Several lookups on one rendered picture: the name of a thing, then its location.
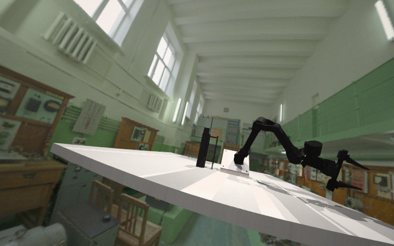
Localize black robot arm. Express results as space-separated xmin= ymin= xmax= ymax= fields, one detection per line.
xmin=234 ymin=117 xmax=339 ymax=178

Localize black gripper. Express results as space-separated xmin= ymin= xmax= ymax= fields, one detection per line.
xmin=316 ymin=149 xmax=370 ymax=192

